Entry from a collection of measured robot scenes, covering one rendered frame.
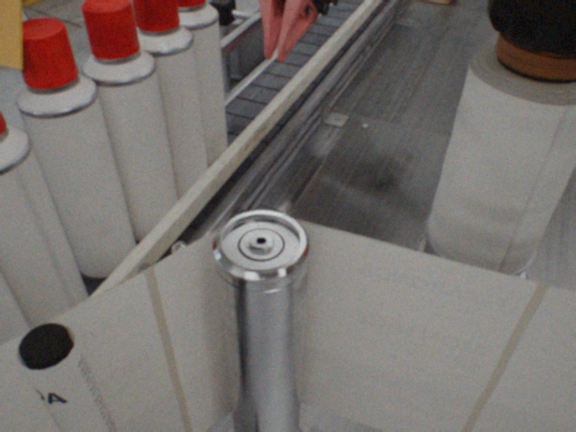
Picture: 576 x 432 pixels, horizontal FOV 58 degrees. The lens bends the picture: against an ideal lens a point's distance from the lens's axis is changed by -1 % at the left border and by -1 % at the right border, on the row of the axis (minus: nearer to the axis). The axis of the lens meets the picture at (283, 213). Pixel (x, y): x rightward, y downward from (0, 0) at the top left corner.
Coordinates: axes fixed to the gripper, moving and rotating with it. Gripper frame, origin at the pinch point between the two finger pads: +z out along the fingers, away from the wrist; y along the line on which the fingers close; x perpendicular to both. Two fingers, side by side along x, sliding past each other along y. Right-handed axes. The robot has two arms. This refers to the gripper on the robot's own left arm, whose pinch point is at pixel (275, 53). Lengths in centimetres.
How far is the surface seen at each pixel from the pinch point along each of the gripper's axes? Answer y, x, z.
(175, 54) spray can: 2.8, -24.7, 7.2
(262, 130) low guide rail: 4.2, -7.7, 10.0
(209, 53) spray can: 2.3, -18.9, 5.4
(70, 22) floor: -219, 192, -39
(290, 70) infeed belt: -1.0, 8.7, 0.0
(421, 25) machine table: 9.6, 40.5, -19.6
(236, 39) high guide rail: -3.4, -4.2, 0.2
